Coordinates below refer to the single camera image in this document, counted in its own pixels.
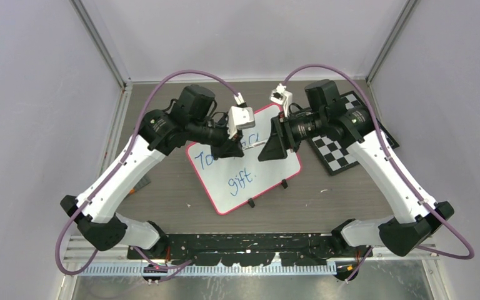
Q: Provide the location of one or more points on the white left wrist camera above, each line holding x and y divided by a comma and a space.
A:
239, 118

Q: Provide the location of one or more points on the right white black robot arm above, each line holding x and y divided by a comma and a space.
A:
415, 213

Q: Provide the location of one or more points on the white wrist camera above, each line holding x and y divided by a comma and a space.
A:
281, 96
239, 118

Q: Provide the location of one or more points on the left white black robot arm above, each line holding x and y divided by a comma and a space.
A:
188, 117

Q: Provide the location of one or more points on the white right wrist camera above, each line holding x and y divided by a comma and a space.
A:
281, 96

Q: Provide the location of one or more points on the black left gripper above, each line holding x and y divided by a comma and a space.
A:
228, 147

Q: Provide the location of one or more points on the grey studded building plate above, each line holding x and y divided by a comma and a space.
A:
144, 181

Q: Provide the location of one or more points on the white marker pen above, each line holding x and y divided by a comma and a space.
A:
254, 145

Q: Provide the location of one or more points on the white slotted cable rail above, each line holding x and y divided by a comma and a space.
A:
272, 269

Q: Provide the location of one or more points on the black whiteboard stand clip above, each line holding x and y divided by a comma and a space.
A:
251, 202

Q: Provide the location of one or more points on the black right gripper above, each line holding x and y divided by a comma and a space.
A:
282, 125

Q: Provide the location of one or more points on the pink framed whiteboard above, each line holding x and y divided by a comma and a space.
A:
230, 182

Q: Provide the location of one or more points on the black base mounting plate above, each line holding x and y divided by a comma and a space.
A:
293, 249

